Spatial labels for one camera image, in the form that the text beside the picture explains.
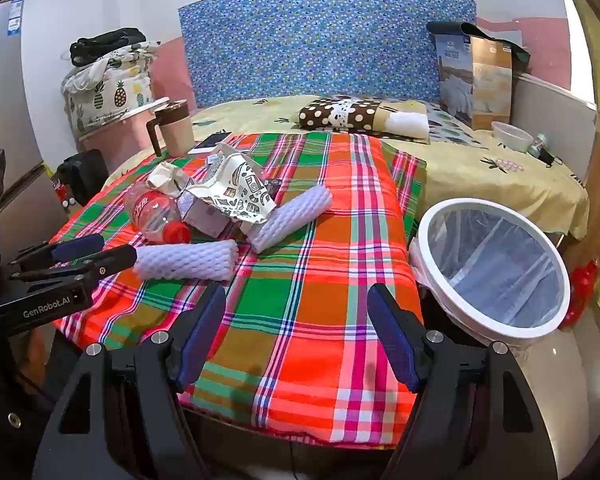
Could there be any white smartphone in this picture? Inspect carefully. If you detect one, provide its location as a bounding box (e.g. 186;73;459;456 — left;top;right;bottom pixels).
187;130;230;155

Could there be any white plastic bowl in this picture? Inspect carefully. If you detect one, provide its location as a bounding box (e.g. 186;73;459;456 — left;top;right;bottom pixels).
491;122;533;153

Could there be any yellow pineapple bed sheet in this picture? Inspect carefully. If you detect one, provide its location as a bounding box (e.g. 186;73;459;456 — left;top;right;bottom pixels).
101;93;592;241

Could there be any bedding package box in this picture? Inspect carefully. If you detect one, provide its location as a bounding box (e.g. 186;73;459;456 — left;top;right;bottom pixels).
427;21;530;130

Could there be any pineapple print storage bag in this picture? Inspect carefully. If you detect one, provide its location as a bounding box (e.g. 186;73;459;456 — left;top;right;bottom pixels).
61;41;160;136

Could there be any red green plaid cloth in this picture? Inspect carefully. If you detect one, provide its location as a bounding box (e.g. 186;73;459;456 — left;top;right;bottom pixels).
49;131;428;447

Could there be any black backpack on floor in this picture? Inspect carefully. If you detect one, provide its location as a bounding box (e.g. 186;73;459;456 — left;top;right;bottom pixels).
57;148;109;206

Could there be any beige brown travel mug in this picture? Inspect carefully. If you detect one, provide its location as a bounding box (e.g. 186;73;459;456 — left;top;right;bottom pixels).
146;100;196;157

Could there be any small green jar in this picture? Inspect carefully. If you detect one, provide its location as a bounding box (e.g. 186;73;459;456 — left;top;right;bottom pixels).
527;132;547;158

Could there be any translucent trash bag liner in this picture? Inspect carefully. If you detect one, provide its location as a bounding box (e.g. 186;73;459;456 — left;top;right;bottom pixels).
428;208;564;328

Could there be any black bag on top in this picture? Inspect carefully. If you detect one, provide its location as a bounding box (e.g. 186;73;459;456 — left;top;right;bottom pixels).
69;27;146;67

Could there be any white round trash bin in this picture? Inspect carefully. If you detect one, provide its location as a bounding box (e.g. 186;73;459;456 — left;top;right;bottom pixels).
408;197;570;348

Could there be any patterned paper cup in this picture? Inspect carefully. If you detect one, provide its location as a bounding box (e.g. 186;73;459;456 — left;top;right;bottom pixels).
185;143;276;224

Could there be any brown polka dot pillow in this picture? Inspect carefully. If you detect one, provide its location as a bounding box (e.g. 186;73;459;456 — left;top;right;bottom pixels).
296;96;429;143

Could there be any white foam net sleeve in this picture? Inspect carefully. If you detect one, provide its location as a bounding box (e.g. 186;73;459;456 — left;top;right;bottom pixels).
133;240;238;282
247;185;332;254

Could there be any clear bottle red cap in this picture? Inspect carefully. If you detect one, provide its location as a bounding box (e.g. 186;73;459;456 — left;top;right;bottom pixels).
124;182;192;244

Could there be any crumpled white paper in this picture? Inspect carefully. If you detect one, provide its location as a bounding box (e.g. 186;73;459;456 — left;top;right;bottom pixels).
147;162;190;198

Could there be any pink storage box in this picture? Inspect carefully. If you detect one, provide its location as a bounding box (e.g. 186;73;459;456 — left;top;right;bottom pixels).
78;110;155;174

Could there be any white milk carton box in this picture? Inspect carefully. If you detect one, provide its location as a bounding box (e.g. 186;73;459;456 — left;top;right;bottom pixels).
176;190;242;238

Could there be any red detergent bottle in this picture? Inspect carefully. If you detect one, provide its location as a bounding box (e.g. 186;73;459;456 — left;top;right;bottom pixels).
559;259;600;330

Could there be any blue floral headboard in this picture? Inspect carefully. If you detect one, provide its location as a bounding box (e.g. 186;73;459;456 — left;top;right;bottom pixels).
178;0;477;107

